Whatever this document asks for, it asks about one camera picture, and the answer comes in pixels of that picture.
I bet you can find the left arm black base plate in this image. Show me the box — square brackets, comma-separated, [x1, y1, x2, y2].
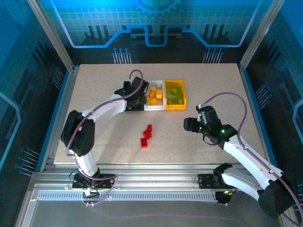
[72, 174, 116, 190]

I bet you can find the white plastic bin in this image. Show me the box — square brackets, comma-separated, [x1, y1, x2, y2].
[143, 79, 166, 111]

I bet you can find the yellow plastic bin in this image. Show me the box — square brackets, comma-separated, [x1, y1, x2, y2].
[164, 79, 187, 111]

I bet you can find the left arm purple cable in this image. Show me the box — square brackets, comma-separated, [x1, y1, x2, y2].
[65, 69, 144, 208]

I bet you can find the slotted grey cable duct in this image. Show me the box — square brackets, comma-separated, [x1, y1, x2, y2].
[37, 192, 218, 202]

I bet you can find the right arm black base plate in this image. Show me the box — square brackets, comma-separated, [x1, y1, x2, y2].
[198, 173, 237, 190]

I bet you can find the aluminium frame rail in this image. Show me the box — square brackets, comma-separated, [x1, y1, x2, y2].
[30, 163, 261, 193]

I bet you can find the black electronics box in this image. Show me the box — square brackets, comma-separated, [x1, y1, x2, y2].
[214, 190, 234, 205]

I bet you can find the aluminium side rail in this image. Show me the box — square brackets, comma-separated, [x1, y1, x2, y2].
[239, 66, 280, 166]
[39, 66, 80, 172]

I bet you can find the black plastic bin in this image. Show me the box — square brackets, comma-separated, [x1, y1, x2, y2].
[124, 80, 145, 111]

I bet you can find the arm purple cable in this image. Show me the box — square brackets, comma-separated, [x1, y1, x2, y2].
[65, 69, 144, 208]
[200, 92, 303, 225]

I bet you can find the aluminium frame post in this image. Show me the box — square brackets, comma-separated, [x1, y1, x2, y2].
[26, 0, 75, 71]
[239, 0, 286, 71]

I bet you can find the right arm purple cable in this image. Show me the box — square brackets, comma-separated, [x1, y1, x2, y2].
[200, 92, 303, 225]

